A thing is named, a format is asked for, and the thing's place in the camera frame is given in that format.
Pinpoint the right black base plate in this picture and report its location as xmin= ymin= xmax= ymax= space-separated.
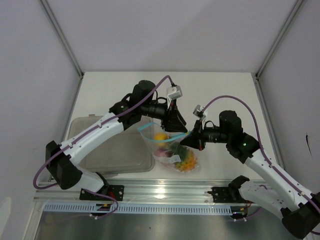
xmin=206 ymin=186 xmax=255 ymax=204

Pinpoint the aluminium front rail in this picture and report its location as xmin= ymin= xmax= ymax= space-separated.
xmin=33 ymin=178 xmax=307 ymax=207

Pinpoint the white slotted cable duct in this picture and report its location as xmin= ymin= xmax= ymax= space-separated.
xmin=43 ymin=202 xmax=233 ymax=216

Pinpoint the orange toy pineapple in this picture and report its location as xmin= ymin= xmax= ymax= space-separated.
xmin=169 ymin=142 xmax=198 ymax=173

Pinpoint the purple toy onion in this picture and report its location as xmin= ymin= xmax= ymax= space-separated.
xmin=154 ymin=148 xmax=173 ymax=158

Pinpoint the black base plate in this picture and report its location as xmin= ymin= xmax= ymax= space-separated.
xmin=79 ymin=185 xmax=125 ymax=202
xmin=206 ymin=186 xmax=255 ymax=204

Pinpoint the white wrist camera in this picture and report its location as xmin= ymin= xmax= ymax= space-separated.
xmin=193 ymin=104 xmax=208 ymax=125
xmin=166 ymin=85 xmax=183 ymax=108

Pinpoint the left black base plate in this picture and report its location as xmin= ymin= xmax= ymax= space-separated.
xmin=79 ymin=185 xmax=125 ymax=202

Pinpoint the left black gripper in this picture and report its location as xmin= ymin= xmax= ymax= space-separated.
xmin=140 ymin=97 xmax=188 ymax=133

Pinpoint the aluminium frame post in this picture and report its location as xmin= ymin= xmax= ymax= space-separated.
xmin=255 ymin=0 xmax=307 ymax=80
xmin=38 ymin=0 xmax=84 ymax=78

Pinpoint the yellow toy lemon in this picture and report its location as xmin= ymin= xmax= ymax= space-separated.
xmin=153 ymin=132 xmax=169 ymax=144

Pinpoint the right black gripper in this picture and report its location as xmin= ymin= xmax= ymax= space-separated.
xmin=180 ymin=118 xmax=231 ymax=151

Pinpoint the left aluminium frame post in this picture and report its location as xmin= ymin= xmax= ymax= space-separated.
xmin=38 ymin=0 xmax=84 ymax=78

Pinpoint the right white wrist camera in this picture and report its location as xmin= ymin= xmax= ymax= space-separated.
xmin=193 ymin=104 xmax=208 ymax=125

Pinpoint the clear zip top bag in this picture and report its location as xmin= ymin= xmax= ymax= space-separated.
xmin=137 ymin=122 xmax=200 ymax=173

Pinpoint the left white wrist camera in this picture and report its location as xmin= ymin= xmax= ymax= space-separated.
xmin=166 ymin=85 xmax=183 ymax=108

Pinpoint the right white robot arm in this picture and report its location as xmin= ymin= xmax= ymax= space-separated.
xmin=181 ymin=108 xmax=320 ymax=239

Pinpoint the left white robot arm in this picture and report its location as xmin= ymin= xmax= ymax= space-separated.
xmin=45 ymin=80 xmax=187 ymax=200

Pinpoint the grey translucent plastic bin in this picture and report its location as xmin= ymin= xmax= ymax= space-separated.
xmin=61 ymin=113 xmax=155 ymax=175

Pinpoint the right aluminium frame post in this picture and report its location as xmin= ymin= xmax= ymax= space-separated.
xmin=255 ymin=0 xmax=307 ymax=80

